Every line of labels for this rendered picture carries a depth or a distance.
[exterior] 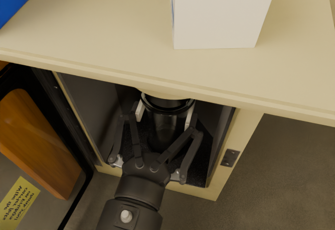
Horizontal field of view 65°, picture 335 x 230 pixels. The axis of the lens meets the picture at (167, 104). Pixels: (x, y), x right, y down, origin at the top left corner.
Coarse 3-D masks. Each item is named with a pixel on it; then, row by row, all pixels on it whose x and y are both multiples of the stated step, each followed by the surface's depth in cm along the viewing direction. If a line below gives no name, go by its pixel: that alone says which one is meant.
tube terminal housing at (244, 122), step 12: (60, 84) 39; (72, 108) 45; (240, 120) 35; (252, 120) 35; (228, 132) 44; (240, 132) 38; (252, 132) 37; (228, 144) 41; (240, 144) 40; (96, 168) 69; (108, 168) 66; (216, 168) 50; (228, 168) 48; (216, 180) 55; (180, 192) 67; (192, 192) 65; (204, 192) 63; (216, 192) 60
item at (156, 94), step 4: (140, 88) 38; (144, 92) 38; (148, 92) 38; (152, 92) 38; (156, 92) 38; (160, 92) 37; (156, 96) 38; (160, 96) 38; (164, 96) 38; (168, 96) 37; (172, 96) 37; (176, 96) 37
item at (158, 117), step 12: (144, 96) 47; (156, 108) 46; (168, 108) 46; (180, 108) 46; (156, 120) 50; (168, 120) 49; (180, 120) 51; (156, 132) 55; (168, 132) 53; (180, 132) 55; (156, 144) 59; (168, 144) 58
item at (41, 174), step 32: (0, 128) 33; (32, 128) 38; (0, 160) 34; (32, 160) 41; (64, 160) 50; (0, 192) 36; (32, 192) 43; (64, 192) 54; (0, 224) 38; (32, 224) 46
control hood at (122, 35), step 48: (48, 0) 19; (96, 0) 19; (144, 0) 19; (288, 0) 19; (0, 48) 16; (48, 48) 16; (96, 48) 16; (144, 48) 16; (240, 48) 16; (288, 48) 16; (192, 96) 15; (240, 96) 14; (288, 96) 14
